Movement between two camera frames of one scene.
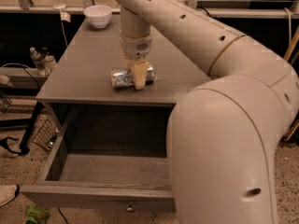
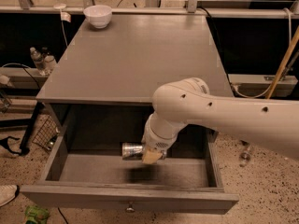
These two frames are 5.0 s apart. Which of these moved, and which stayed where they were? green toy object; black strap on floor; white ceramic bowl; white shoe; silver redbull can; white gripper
Moved: white gripper; silver redbull can
Stayed: white ceramic bowl; green toy object; black strap on floor; white shoe
